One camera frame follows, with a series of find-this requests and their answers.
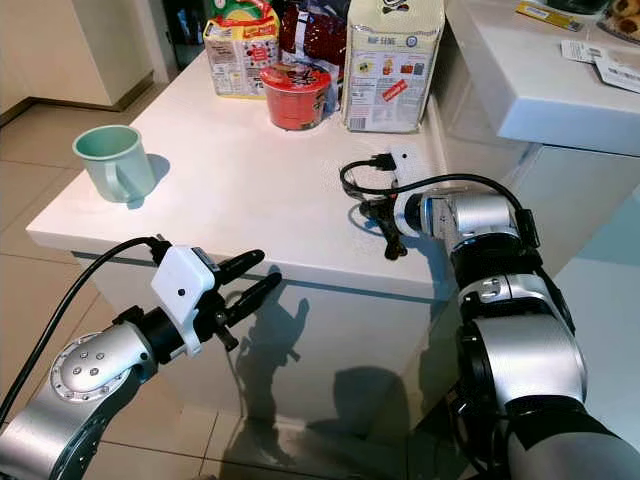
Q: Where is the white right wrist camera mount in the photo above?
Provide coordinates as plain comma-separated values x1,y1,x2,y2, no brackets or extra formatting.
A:
389,146,430,239

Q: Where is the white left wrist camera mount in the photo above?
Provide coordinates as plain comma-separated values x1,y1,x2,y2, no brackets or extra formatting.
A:
150,245,220,358

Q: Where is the yellow green snack package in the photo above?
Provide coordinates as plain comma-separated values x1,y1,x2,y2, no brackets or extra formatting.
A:
203,0,282,100

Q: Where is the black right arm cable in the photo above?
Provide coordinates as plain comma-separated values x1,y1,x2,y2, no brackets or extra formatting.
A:
339,153,537,247

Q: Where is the white printed paper slip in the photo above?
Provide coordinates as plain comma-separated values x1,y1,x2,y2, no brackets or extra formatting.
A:
560,40,611,64
594,55,640,96

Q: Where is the white Hup Seng cracker pack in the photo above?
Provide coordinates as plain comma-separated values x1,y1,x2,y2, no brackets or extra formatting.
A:
341,0,448,135

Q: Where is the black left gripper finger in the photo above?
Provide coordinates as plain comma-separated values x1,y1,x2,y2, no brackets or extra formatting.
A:
223,271,284,326
215,249,267,283

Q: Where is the white counter cabinet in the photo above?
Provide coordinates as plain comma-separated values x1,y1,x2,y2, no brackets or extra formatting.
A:
430,0,640,301

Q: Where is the yellow flat packet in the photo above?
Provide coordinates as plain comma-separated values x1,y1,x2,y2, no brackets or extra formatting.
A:
515,0,587,33

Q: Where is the mint green ceramic mug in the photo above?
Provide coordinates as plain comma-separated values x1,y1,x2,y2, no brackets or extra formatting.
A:
72,124,152,207

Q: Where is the plate of food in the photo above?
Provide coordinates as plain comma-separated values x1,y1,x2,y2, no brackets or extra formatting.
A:
596,0,640,46

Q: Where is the dark red snack bag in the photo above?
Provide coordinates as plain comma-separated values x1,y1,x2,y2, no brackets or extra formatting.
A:
278,0,354,91

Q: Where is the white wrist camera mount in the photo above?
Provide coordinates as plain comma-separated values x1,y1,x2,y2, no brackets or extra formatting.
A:
389,146,430,239
150,245,220,358

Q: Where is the red instant noodle cup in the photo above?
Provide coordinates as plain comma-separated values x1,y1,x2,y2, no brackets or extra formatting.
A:
259,62,332,132

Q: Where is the white table island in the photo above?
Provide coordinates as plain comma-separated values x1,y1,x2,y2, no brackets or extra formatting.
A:
25,45,473,453

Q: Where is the beige cabinet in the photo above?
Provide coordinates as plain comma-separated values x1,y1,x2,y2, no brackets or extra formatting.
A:
0,0,151,109

